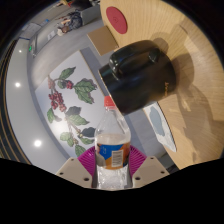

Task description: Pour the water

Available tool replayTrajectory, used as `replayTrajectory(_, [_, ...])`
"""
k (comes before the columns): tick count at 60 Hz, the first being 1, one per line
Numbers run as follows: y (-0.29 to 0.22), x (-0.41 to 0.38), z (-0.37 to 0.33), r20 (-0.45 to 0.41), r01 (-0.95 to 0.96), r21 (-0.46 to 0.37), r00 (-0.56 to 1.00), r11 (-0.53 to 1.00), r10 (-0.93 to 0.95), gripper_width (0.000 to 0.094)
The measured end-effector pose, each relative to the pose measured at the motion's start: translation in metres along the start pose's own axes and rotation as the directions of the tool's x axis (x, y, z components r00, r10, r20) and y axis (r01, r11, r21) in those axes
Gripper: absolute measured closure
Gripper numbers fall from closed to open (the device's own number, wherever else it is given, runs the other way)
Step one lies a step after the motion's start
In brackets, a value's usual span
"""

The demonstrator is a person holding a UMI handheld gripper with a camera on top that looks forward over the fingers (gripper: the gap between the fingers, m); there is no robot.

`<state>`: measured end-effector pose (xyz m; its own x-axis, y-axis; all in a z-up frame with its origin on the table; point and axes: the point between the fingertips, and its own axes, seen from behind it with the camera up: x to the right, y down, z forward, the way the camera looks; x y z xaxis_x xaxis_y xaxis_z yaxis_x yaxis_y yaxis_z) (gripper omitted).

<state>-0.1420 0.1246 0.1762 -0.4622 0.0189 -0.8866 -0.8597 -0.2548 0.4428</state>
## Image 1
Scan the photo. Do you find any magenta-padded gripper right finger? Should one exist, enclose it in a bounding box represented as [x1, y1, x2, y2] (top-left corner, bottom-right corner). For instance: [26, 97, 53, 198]
[127, 145, 170, 189]

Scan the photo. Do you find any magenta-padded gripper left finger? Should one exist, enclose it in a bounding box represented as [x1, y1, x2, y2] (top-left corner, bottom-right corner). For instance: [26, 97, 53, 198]
[54, 146, 99, 190]

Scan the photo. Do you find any clear red-capped drink bottle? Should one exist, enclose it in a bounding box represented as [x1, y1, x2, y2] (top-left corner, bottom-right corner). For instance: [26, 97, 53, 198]
[94, 95, 132, 190]

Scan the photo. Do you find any white paper sheet blue print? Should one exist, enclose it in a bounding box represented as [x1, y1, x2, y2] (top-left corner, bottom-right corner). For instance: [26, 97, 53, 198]
[143, 102, 178, 153]

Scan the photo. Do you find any round ceiling lights group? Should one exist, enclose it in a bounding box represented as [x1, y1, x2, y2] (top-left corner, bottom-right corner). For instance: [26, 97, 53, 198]
[13, 48, 43, 149]

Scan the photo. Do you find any black mug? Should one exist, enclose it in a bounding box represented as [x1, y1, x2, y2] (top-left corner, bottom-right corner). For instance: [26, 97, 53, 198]
[98, 39, 179, 116]

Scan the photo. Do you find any small brown cardboard box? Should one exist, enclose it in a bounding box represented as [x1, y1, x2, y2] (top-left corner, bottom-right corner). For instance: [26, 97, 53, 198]
[87, 25, 120, 57]

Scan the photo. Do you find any flat round red coaster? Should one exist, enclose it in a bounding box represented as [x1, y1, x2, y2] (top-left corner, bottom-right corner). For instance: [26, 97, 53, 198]
[105, 6, 129, 35]

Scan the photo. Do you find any grey chair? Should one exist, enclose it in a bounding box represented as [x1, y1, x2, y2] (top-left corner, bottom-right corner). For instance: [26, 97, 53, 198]
[80, 6, 102, 27]

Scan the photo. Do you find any coffee plant wall mural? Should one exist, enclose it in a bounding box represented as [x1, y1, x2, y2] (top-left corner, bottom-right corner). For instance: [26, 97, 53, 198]
[34, 49, 113, 158]

